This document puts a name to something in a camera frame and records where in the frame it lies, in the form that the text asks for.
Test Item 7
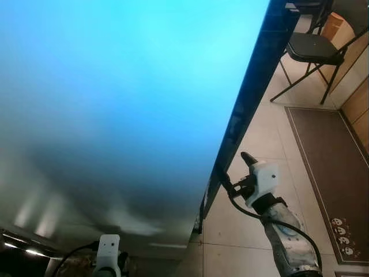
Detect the silver glossy fridge door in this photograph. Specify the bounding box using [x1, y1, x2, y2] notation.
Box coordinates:
[0, 0, 272, 260]

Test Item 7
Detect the brown mat with skull prints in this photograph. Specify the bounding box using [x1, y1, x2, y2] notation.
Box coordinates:
[285, 106, 369, 267]

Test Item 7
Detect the light wooden cabinet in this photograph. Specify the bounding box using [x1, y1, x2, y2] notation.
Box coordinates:
[339, 32, 369, 152]

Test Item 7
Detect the black folding chair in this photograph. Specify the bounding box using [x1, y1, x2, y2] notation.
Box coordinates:
[270, 0, 369, 106]

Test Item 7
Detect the orange-brown box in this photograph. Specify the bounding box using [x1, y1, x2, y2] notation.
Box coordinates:
[322, 12, 347, 41]

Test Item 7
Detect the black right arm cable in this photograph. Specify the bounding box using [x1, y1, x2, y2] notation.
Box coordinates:
[219, 169, 323, 272]

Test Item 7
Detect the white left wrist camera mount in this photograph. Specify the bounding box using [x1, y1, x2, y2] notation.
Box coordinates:
[92, 234, 122, 277]

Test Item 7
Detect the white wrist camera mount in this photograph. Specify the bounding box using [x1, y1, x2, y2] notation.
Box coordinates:
[92, 234, 122, 277]
[247, 162, 281, 209]

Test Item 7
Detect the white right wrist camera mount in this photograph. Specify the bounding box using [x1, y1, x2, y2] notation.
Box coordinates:
[247, 162, 281, 209]

